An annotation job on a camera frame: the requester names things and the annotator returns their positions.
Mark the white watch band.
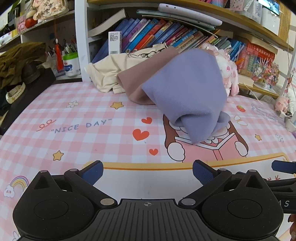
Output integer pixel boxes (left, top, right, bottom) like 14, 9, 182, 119
6, 83, 26, 103

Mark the row of books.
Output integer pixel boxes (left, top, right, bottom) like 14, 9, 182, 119
91, 18, 245, 63

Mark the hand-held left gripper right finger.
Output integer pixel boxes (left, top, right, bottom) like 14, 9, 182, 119
179, 160, 269, 207

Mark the cream plush charm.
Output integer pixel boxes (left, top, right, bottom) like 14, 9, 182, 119
32, 0, 68, 15

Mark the red tassel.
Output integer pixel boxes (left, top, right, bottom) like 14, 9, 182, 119
54, 39, 64, 72

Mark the colourful bead ornament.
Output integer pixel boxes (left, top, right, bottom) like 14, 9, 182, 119
253, 58, 281, 88

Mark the person's right hand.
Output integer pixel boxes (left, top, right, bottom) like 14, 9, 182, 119
288, 214, 296, 236

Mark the white barcode box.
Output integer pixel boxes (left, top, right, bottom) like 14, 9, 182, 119
108, 31, 122, 55

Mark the thick paperback book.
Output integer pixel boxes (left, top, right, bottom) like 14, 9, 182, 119
88, 9, 126, 37

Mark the white flat book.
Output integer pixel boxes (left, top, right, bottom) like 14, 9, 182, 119
238, 74, 255, 88

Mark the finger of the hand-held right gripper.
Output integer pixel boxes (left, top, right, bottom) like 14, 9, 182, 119
271, 160, 296, 175
266, 177, 296, 193

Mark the red boxed book set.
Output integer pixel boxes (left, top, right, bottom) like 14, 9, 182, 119
236, 42, 275, 78

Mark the olive cloth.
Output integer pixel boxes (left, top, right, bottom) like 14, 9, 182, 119
0, 42, 47, 90

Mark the white flat device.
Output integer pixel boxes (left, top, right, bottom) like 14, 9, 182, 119
158, 3, 223, 26

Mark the pink pig toy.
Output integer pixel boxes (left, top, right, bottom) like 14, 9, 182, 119
275, 96, 290, 112

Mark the thin white cable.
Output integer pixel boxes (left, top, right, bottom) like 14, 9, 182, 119
243, 85, 278, 113

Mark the bunch of pens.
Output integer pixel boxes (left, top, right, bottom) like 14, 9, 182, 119
47, 39, 78, 57

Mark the black case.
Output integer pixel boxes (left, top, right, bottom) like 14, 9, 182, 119
0, 68, 56, 136

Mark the white pink plush bunny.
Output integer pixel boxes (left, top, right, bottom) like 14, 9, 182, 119
200, 43, 240, 96

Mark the white wooden bookshelf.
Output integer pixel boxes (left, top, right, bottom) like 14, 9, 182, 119
0, 0, 296, 99

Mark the purple and brown sweater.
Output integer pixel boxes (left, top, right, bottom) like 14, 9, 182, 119
116, 47, 230, 145

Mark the red apple ornament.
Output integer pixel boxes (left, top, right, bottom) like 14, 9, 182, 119
25, 17, 38, 29

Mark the cream tote bag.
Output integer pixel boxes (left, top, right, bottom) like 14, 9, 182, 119
84, 43, 168, 93

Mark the white pen cup green rim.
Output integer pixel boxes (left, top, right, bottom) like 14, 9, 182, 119
62, 52, 81, 77

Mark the pink checked desk mat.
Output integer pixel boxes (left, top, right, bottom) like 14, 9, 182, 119
0, 81, 296, 241

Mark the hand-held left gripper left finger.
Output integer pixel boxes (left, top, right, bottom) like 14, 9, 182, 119
30, 160, 117, 207

